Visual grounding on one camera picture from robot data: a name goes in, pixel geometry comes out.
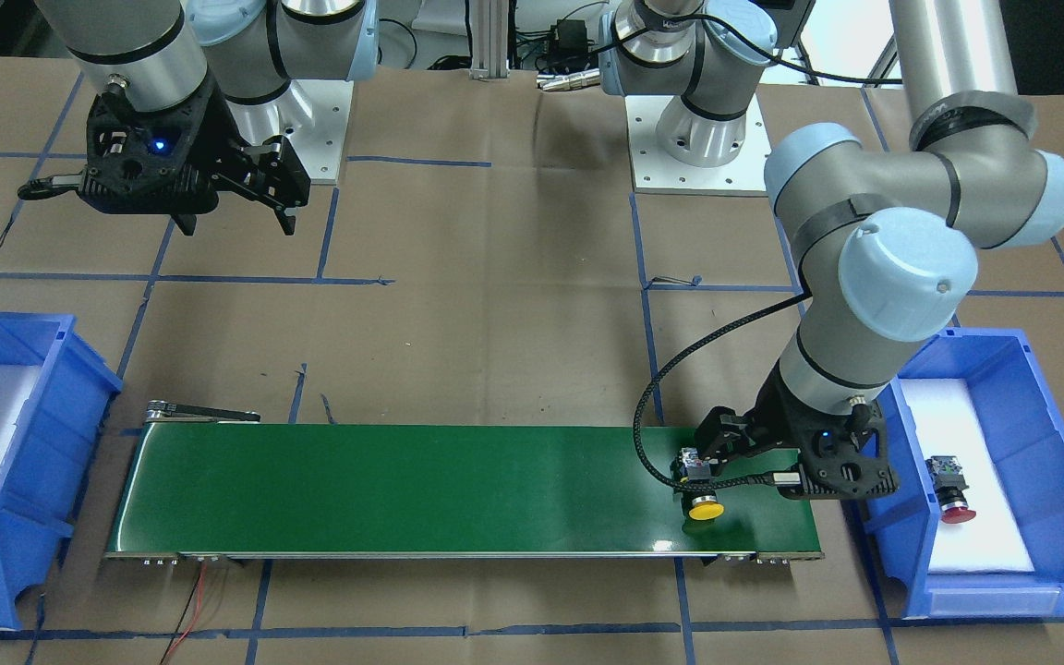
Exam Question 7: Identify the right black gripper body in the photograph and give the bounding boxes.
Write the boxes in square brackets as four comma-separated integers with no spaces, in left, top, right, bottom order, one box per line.
[78,72,248,218]

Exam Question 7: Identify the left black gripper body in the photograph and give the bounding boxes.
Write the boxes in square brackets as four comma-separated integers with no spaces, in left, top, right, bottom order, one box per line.
[753,368,899,500]

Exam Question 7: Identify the yellow push button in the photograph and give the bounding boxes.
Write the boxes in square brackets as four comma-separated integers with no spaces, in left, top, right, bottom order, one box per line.
[671,447,725,521]

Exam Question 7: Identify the red push button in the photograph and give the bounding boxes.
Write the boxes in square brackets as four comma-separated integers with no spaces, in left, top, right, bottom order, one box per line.
[925,455,977,525]

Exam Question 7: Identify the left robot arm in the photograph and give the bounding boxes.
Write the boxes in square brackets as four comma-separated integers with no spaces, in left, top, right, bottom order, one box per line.
[632,1,1064,519]

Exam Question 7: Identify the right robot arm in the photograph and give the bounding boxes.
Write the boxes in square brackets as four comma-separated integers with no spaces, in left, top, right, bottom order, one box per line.
[18,1,379,236]

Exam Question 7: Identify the blue bin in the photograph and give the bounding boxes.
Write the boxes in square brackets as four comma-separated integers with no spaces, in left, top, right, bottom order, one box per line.
[865,328,1064,620]
[0,312,122,630]

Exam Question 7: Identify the green conveyor belt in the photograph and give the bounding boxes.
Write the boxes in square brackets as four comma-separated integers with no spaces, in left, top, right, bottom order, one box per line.
[106,419,822,561]

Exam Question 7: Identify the black braided cable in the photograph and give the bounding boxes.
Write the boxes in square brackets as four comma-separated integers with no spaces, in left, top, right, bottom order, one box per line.
[632,290,815,491]

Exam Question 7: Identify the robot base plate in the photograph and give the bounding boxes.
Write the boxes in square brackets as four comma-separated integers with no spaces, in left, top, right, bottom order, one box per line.
[625,94,771,197]
[227,79,355,185]

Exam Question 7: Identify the aluminium frame post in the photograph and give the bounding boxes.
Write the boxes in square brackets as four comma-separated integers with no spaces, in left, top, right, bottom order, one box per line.
[465,0,514,80]

